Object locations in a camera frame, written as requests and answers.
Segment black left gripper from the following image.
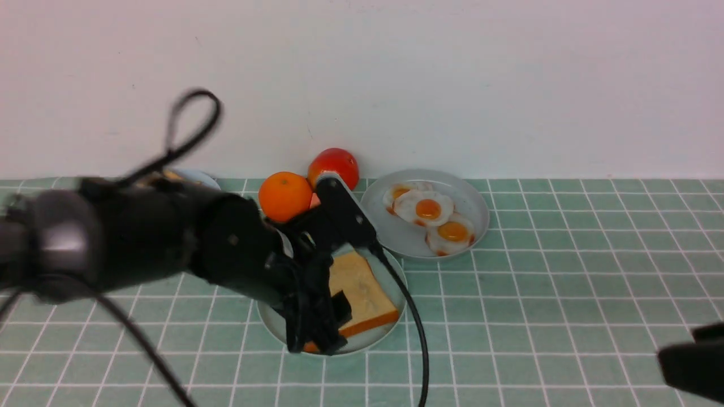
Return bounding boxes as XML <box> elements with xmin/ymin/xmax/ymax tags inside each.
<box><xmin>249</xmin><ymin>215</ymin><xmax>352</xmax><ymax>353</ymax></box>

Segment fried egg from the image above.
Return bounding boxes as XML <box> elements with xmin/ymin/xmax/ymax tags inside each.
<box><xmin>382</xmin><ymin>181</ymin><xmax>433</xmax><ymax>215</ymax></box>
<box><xmin>393</xmin><ymin>190</ymin><xmax>455</xmax><ymax>227</ymax></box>
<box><xmin>425</xmin><ymin>212</ymin><xmax>476</xmax><ymax>257</ymax></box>

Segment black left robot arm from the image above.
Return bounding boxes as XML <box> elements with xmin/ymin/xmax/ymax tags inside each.
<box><xmin>2</xmin><ymin>178</ymin><xmax>351</xmax><ymax>354</ymax></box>

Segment green centre plate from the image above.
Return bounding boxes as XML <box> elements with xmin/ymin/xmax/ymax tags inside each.
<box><xmin>256</xmin><ymin>244</ymin><xmax>409</xmax><ymax>357</ymax></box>

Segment grey egg plate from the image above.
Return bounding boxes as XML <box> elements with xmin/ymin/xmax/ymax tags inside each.
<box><xmin>360</xmin><ymin>169</ymin><xmax>490</xmax><ymax>260</ymax></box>

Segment salmon pink block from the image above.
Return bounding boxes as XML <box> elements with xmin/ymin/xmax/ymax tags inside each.
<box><xmin>309</xmin><ymin>193</ymin><xmax>321</xmax><ymax>209</ymax></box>

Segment orange fruit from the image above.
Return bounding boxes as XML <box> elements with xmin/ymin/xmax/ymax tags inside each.
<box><xmin>258</xmin><ymin>172</ymin><xmax>313</xmax><ymax>223</ymax></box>

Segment red tomato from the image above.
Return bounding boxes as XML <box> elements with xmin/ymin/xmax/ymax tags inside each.
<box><xmin>307</xmin><ymin>148</ymin><xmax>360</xmax><ymax>190</ymax></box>

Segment light blue bread plate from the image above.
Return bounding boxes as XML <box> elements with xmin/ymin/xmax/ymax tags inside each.
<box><xmin>162</xmin><ymin>169</ymin><xmax>220</xmax><ymax>189</ymax></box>

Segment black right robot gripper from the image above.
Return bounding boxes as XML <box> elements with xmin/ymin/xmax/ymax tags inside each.
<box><xmin>657</xmin><ymin>322</ymin><xmax>723</xmax><ymax>404</ymax></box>

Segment black camera cable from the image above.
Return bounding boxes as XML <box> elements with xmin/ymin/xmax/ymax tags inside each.
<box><xmin>370</xmin><ymin>242</ymin><xmax>430</xmax><ymax>407</ymax></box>

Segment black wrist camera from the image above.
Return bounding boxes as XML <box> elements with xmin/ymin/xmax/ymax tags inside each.
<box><xmin>315</xmin><ymin>172</ymin><xmax>380</xmax><ymax>248</ymax></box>

